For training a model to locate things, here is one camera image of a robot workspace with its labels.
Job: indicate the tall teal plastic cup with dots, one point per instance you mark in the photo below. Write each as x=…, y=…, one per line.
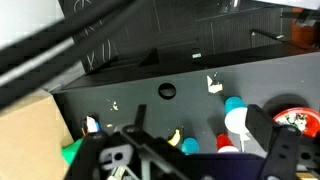
x=236, y=115

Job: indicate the small teal plastic cup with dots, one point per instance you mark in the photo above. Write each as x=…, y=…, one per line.
x=190, y=146

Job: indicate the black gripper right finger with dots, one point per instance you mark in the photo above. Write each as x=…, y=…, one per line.
x=261, y=128

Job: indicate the red plastic cup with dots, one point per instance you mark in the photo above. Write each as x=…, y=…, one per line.
x=226, y=142

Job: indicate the small white tape scrap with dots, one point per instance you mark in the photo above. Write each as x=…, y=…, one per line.
x=115, y=106

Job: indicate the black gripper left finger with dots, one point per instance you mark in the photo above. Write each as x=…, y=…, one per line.
x=140, y=116

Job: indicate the yellow toy banana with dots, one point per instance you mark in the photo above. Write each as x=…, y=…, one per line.
x=175, y=138

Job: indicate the beige paper scrap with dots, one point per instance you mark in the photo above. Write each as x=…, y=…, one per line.
x=213, y=87

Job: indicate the red bowl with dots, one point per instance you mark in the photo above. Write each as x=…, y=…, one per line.
x=300, y=120

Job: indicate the green toy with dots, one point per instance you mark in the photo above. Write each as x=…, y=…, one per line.
x=71, y=151

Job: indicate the large brown cardboard box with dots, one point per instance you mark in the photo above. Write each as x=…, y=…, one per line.
x=30, y=140

